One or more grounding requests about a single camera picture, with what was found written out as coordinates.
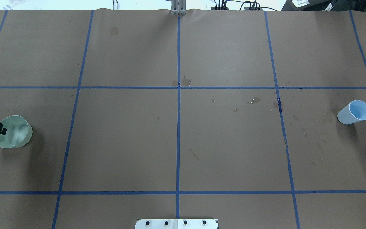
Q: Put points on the pale green ceramic bowl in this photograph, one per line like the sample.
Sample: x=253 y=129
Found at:
x=18 y=132

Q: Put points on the light blue plastic cup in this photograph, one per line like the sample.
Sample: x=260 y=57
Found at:
x=352 y=113

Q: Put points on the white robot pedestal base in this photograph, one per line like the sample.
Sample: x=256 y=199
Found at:
x=177 y=224

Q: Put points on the aluminium frame post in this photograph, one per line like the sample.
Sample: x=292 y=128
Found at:
x=178 y=7

